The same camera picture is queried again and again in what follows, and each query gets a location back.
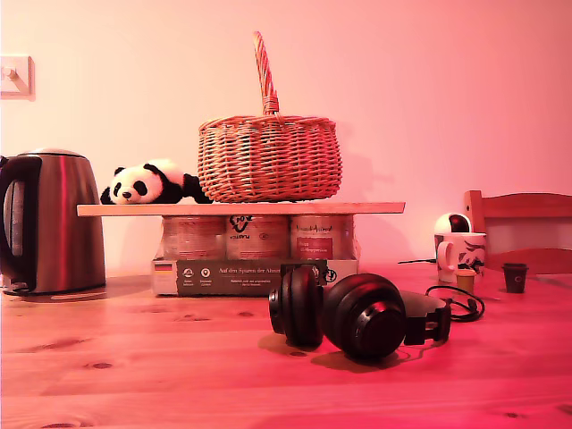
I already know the woven straw basket with handle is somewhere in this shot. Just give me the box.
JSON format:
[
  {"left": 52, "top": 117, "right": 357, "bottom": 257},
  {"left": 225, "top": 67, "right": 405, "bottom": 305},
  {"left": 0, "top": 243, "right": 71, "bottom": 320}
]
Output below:
[{"left": 198, "top": 30, "right": 343, "bottom": 205}]

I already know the wooden shelf board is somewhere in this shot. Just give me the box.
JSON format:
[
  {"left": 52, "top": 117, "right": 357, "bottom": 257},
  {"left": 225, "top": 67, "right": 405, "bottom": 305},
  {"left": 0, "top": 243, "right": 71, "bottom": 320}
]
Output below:
[{"left": 76, "top": 201, "right": 407, "bottom": 218}]

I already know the tin can with V logo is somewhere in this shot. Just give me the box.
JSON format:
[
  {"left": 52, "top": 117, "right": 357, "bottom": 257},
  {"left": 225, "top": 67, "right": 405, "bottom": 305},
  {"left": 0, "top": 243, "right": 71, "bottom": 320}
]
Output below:
[{"left": 224, "top": 215, "right": 292, "bottom": 261}]

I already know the tin can with red label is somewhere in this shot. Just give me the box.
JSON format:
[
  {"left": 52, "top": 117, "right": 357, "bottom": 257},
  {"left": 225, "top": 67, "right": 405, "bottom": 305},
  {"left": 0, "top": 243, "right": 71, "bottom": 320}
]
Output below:
[{"left": 290, "top": 214, "right": 357, "bottom": 261}]

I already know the dark printed cardboard tray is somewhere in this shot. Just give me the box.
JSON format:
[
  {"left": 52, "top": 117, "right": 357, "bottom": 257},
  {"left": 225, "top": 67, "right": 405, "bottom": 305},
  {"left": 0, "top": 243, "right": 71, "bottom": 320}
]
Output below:
[{"left": 150, "top": 257, "right": 359, "bottom": 298}]

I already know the tin can with plain label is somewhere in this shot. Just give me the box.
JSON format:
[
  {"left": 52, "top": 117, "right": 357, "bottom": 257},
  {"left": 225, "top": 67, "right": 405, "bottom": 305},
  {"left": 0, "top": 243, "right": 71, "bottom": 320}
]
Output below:
[{"left": 161, "top": 215, "right": 227, "bottom": 261}]

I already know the black over-ear headphones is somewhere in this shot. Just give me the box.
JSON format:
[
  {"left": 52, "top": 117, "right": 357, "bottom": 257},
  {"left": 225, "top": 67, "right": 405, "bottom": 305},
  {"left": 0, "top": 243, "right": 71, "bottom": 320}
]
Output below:
[{"left": 267, "top": 264, "right": 452, "bottom": 361}]

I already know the plush panda toy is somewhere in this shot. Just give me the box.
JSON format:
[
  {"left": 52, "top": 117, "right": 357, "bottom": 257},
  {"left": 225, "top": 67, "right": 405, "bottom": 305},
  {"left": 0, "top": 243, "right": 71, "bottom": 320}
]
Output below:
[{"left": 99, "top": 158, "right": 215, "bottom": 206}]

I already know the white mug with dark print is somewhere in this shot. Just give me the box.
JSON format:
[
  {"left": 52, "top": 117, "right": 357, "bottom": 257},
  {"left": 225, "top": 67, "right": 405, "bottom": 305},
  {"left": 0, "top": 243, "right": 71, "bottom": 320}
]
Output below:
[{"left": 435, "top": 231, "right": 488, "bottom": 285}]

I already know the small yellow capsule cup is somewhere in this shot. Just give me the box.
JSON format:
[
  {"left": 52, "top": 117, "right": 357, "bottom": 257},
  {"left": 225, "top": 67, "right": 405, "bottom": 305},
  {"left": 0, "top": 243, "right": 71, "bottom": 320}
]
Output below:
[{"left": 455, "top": 268, "right": 476, "bottom": 296}]

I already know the stainless steel electric kettle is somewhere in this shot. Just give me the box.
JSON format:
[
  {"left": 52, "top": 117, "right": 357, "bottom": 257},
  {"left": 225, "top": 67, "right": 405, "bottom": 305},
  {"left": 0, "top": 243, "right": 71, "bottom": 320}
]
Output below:
[{"left": 0, "top": 148, "right": 108, "bottom": 297}]

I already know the wooden chair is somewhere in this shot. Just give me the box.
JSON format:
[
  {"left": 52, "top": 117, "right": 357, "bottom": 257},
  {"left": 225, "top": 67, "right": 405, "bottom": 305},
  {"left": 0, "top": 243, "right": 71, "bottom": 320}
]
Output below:
[{"left": 463, "top": 189, "right": 572, "bottom": 276}]

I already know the small brown coffee cup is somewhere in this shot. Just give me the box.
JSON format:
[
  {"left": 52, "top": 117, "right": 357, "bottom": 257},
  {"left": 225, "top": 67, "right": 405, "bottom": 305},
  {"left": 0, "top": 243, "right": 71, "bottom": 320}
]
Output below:
[{"left": 500, "top": 262, "right": 530, "bottom": 294}]

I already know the white round camera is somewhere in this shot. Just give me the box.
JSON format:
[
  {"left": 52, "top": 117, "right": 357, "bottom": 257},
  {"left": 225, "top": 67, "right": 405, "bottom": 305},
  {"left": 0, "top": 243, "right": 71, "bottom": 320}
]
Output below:
[{"left": 433, "top": 212, "right": 474, "bottom": 235}]

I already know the black headphone cable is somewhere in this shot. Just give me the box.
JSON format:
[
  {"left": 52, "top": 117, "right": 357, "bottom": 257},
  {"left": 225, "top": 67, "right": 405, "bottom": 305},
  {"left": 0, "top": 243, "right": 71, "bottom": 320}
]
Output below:
[{"left": 425, "top": 284, "right": 486, "bottom": 323}]

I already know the white wall plate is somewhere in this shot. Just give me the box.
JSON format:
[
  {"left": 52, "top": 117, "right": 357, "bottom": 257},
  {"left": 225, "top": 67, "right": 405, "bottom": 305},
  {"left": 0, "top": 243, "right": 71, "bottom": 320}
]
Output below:
[{"left": 0, "top": 55, "right": 36, "bottom": 101}]

